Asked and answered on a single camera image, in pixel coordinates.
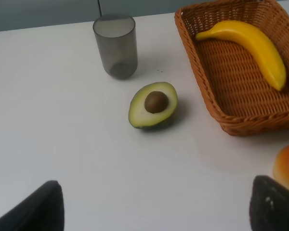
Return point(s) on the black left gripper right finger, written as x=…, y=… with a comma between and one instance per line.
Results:
x=269, y=205

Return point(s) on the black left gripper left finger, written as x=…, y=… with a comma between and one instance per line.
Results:
x=43, y=210

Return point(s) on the yellow banana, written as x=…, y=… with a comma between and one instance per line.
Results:
x=261, y=48

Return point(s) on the brown wicker basket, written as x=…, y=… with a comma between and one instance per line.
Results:
x=234, y=91

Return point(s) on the orange red round fruit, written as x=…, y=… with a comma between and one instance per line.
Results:
x=281, y=167

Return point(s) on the halved avocado with pit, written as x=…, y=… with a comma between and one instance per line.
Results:
x=153, y=105

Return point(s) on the grey translucent plastic cup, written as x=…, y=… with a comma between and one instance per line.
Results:
x=116, y=40

